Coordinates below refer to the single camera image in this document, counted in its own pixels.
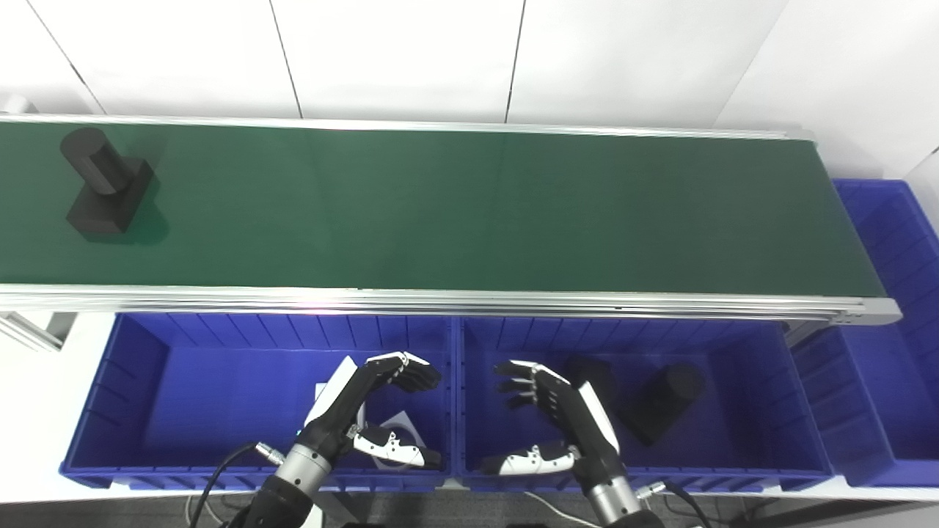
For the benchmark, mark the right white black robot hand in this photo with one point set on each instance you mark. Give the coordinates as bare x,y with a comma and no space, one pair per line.
579,425

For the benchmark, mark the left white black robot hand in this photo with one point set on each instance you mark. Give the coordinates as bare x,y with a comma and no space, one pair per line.
345,403

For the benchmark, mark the black cylinder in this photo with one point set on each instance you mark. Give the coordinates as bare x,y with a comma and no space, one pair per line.
664,403
103,191

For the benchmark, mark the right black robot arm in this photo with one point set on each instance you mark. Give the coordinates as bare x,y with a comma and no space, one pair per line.
620,506

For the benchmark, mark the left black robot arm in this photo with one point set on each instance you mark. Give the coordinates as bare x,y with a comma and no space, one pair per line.
282,499

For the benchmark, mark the blue plastic bin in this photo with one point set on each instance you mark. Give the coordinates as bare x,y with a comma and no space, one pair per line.
220,396
880,367
733,411

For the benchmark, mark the green conveyor belt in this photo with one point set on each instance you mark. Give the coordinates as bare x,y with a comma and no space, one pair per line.
440,213

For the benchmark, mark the aluminium conveyor support leg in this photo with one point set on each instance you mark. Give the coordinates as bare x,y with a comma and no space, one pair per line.
29,334

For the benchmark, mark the white square plate with hole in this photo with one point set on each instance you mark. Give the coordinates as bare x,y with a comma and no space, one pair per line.
407,429

